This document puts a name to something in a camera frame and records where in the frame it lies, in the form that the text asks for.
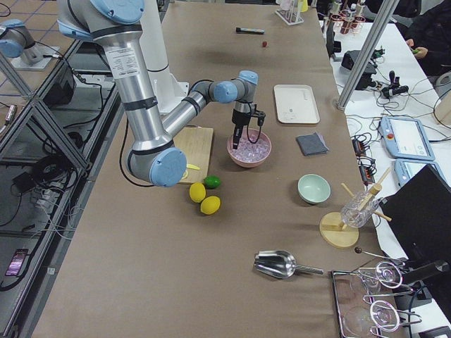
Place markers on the whole yellow lemon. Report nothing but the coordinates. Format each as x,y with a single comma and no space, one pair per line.
197,192

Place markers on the clear glass on stand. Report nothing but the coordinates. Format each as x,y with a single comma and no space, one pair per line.
359,209

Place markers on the mint green bowl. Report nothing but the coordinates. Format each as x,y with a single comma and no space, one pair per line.
313,188

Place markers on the wooden cup stand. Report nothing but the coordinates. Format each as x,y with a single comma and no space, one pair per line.
333,229

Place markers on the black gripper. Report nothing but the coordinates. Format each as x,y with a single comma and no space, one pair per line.
239,120

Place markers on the steel ice scoop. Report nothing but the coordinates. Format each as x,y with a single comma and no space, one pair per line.
281,264

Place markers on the yellow plastic knife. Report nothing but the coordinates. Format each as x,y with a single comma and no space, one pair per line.
192,167

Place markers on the green lime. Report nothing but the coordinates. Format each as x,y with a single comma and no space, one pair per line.
212,182

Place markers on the wooden cutting board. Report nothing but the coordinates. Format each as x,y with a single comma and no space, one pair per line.
196,144

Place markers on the grey folded cloth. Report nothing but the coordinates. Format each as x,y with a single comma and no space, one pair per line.
312,144

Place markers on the white wire cup rack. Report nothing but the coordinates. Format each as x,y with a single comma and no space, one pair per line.
290,11

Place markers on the pink ice bowl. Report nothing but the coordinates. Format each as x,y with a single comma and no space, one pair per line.
253,149

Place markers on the cream rabbit tray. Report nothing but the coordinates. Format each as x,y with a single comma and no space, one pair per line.
295,104

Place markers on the seated person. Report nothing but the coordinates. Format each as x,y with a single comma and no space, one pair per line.
429,35

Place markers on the steel muddler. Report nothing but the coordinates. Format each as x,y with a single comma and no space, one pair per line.
249,31

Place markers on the aluminium frame post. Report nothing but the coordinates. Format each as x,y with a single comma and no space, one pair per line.
385,12

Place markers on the black laptop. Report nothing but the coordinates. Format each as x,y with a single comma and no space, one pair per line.
420,216

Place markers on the blue teach pendant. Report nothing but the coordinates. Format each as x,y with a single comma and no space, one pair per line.
406,169
405,138

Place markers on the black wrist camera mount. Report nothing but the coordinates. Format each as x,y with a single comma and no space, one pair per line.
260,116

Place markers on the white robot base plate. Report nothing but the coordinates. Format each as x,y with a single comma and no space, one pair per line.
168,91

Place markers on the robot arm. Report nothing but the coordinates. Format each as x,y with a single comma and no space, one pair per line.
116,27

